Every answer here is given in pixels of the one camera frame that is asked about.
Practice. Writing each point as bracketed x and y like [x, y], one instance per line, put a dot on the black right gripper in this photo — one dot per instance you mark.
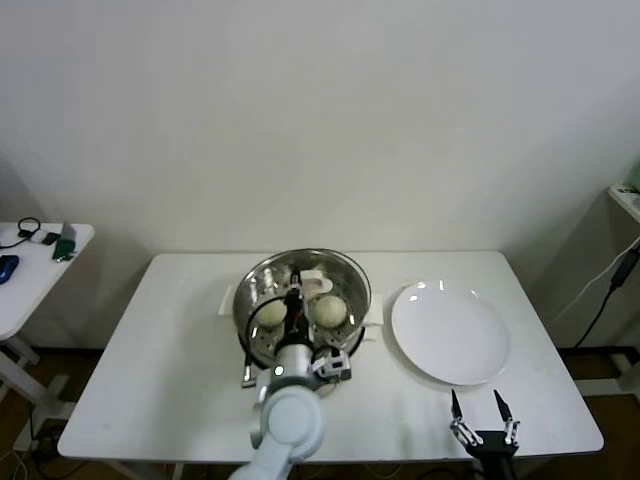
[495, 450]

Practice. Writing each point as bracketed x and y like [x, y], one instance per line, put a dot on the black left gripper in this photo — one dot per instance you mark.
[295, 325]

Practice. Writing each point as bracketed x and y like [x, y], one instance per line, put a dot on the white steamed baozi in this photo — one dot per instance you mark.
[321, 288]
[330, 311]
[271, 316]

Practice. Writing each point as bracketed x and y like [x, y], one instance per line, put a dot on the stainless steel steamer basket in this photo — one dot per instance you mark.
[226, 302]

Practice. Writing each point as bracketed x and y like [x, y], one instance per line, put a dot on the white round plate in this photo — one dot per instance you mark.
[450, 335]

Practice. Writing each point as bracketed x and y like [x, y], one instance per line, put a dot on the grey upright tool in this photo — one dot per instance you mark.
[69, 230]

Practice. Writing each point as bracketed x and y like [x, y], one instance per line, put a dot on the green small tool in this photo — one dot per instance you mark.
[64, 249]

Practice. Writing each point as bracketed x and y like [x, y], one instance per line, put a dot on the small black device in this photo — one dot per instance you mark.
[50, 239]

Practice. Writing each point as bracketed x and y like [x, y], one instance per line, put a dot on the white shelf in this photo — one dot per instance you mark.
[625, 200]

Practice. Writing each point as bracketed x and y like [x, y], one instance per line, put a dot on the white side table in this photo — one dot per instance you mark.
[30, 300]

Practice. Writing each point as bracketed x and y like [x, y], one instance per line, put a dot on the small dark item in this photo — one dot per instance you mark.
[627, 190]

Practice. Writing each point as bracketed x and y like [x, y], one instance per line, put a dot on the floor power strip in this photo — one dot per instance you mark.
[47, 432]

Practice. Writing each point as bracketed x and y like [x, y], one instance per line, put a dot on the blue computer mouse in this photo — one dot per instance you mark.
[7, 267]

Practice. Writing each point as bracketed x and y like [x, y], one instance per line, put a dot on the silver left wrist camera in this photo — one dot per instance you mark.
[332, 367]

